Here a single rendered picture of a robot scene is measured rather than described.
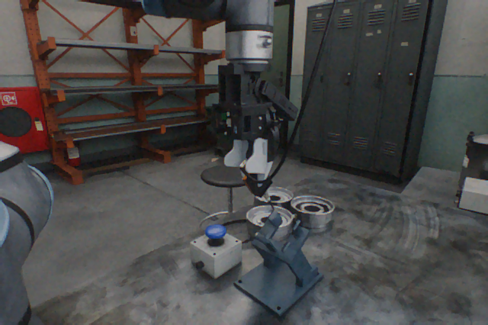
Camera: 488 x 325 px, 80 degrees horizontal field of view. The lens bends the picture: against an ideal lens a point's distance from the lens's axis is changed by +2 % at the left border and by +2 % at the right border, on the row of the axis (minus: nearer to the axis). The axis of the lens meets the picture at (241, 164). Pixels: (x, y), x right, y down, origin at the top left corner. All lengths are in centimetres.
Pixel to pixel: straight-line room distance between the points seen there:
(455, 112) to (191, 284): 347
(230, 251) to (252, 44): 35
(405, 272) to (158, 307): 44
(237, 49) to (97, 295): 45
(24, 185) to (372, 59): 325
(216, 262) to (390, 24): 312
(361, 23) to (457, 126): 145
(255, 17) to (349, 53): 310
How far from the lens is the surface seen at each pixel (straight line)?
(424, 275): 66
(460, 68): 376
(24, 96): 394
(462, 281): 68
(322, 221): 71
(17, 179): 48
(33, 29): 398
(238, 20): 47
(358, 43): 352
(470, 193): 128
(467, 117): 376
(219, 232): 55
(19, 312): 42
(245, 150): 54
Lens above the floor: 115
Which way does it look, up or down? 17 degrees down
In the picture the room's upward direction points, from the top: straight up
